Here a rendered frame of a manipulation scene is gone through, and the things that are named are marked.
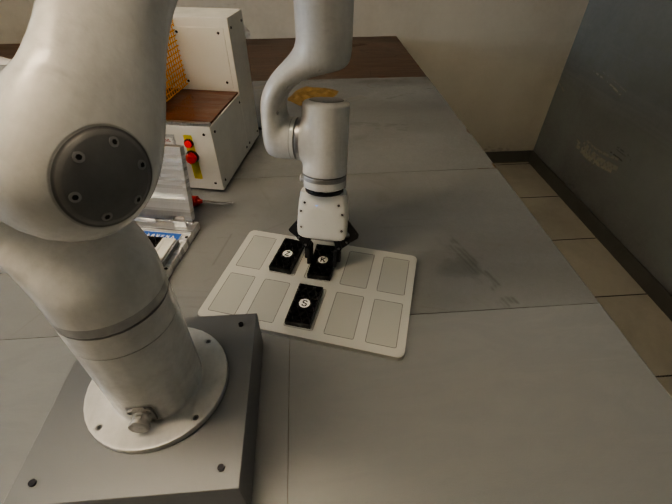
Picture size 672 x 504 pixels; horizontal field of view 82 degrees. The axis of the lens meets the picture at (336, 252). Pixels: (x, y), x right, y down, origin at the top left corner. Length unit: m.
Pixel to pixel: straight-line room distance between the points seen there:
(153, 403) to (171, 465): 0.08
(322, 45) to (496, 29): 2.33
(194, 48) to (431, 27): 1.81
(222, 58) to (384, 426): 1.00
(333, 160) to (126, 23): 0.43
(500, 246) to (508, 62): 2.15
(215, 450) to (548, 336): 0.60
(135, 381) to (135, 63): 0.34
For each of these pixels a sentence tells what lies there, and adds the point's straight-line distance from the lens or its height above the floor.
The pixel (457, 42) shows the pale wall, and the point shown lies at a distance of 2.84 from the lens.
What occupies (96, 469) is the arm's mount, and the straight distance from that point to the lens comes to 0.60.
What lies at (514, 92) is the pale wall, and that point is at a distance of 3.12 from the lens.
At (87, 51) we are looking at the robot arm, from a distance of 0.33.
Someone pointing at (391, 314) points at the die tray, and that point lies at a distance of 0.76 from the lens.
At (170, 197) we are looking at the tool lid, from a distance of 0.98.
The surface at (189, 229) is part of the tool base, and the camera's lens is 0.98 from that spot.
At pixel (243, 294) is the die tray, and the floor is 0.91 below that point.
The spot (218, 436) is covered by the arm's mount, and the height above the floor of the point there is 0.99.
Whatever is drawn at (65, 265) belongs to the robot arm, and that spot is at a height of 1.25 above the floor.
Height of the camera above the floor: 1.50
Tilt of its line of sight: 42 degrees down
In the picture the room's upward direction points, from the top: straight up
